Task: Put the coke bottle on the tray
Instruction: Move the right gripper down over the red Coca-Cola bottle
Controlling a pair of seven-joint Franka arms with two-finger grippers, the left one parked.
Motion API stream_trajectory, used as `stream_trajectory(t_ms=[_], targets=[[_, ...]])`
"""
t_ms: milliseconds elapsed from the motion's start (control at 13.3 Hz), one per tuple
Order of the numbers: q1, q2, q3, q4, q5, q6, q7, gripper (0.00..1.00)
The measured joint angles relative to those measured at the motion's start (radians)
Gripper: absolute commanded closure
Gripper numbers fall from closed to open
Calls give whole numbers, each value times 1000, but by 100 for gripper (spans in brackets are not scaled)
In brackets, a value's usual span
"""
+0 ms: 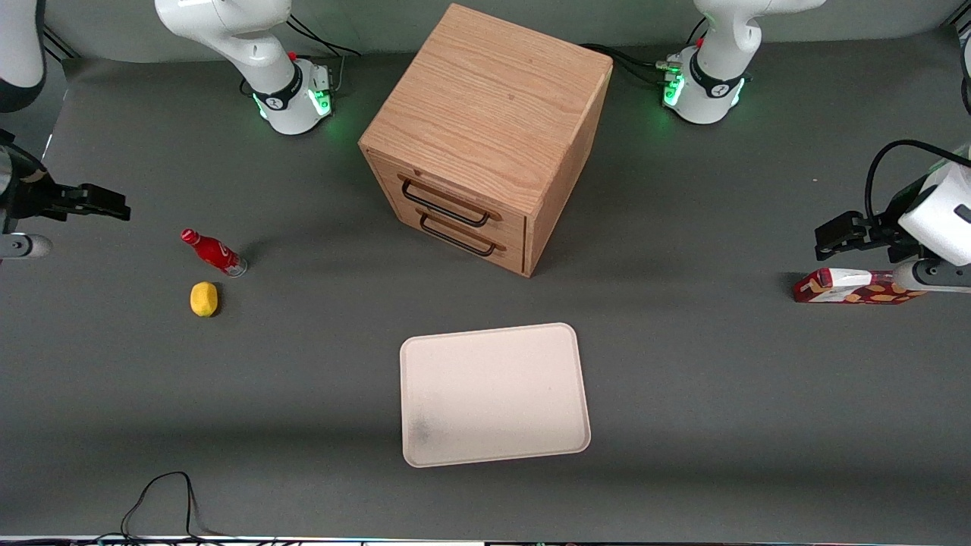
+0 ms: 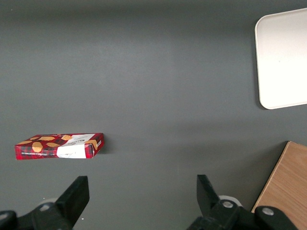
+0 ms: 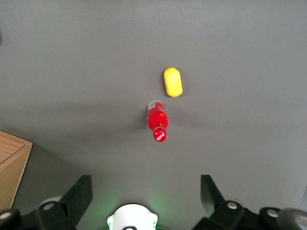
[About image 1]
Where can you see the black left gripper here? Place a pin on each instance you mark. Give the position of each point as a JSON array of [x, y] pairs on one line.
[[889, 229]]

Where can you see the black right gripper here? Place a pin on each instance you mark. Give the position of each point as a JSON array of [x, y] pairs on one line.
[[30, 198]]

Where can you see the red coke bottle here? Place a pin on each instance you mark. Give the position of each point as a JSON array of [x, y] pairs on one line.
[[216, 254]]

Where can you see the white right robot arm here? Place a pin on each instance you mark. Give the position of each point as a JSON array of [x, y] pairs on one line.
[[258, 45]]

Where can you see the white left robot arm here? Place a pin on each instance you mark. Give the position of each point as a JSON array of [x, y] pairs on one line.
[[728, 38]]

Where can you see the beige plastic tray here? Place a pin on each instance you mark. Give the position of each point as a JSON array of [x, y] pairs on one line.
[[501, 394]]

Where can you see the red cookie box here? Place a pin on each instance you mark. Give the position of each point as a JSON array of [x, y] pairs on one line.
[[834, 292]]

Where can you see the yellow lemon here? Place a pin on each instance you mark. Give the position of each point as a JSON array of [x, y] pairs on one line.
[[203, 299]]

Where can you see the wooden drawer front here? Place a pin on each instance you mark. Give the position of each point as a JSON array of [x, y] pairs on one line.
[[514, 256], [510, 222]]

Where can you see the wooden drawer cabinet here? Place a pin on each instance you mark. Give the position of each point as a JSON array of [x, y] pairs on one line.
[[485, 98]]

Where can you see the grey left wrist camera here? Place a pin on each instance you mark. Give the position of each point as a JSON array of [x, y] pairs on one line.
[[937, 277]]

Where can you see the black frame rail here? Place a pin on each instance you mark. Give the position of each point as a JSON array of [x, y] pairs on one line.
[[61, 47]]

